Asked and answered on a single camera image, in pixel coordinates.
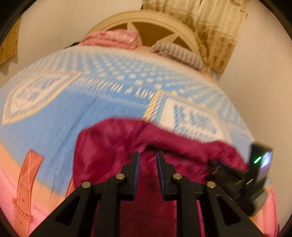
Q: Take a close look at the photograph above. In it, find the magenta puffer jacket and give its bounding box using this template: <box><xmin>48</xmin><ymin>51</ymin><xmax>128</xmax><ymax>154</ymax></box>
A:
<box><xmin>73</xmin><ymin>118</ymin><xmax>247</xmax><ymax>236</ymax></box>

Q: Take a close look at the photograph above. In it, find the blue pink printed bedspread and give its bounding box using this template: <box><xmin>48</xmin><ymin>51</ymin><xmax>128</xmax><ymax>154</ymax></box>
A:
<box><xmin>0</xmin><ymin>44</ymin><xmax>280</xmax><ymax>237</ymax></box>

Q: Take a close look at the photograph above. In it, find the striped pillow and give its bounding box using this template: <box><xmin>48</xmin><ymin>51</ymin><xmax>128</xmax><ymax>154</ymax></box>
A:
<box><xmin>151</xmin><ymin>41</ymin><xmax>208</xmax><ymax>73</ymax></box>

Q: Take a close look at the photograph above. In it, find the beige patterned curtain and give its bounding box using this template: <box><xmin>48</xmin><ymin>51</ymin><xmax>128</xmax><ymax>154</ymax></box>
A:
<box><xmin>143</xmin><ymin>0</ymin><xmax>249</xmax><ymax>74</ymax></box>

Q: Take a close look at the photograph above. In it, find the cream wooden headboard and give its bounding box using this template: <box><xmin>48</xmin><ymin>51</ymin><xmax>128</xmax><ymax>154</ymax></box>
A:
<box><xmin>90</xmin><ymin>10</ymin><xmax>199</xmax><ymax>54</ymax></box>

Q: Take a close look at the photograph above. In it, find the folded pink blanket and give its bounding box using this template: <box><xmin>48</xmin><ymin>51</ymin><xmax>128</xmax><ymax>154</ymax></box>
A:
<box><xmin>79</xmin><ymin>29</ymin><xmax>139</xmax><ymax>50</ymax></box>

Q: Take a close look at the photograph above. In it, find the beige curtain at left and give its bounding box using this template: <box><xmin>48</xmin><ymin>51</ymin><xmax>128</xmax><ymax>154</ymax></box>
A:
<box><xmin>0</xmin><ymin>17</ymin><xmax>21</xmax><ymax>65</ymax></box>

